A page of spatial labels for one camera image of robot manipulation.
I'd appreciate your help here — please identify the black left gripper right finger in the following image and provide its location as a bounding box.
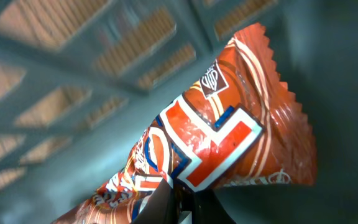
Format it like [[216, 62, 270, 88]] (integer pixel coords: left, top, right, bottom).
[[191, 190, 236, 224]]

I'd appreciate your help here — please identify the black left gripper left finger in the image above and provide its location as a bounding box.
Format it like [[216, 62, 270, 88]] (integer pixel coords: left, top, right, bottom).
[[132, 179, 178, 224]]

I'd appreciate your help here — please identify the red snack packet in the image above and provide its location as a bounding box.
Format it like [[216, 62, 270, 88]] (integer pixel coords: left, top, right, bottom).
[[57, 23, 317, 223]]

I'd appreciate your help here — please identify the grey plastic basket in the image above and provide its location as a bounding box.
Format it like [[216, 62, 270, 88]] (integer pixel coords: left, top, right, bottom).
[[0, 0, 358, 223]]

